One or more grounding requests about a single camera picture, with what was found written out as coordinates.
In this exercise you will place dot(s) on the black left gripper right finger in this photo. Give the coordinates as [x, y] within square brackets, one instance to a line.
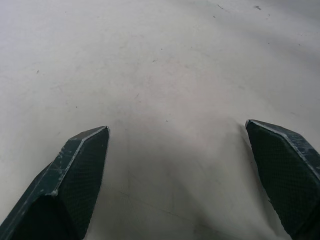
[285, 175]

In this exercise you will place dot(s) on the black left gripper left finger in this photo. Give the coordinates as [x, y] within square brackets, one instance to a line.
[67, 187]

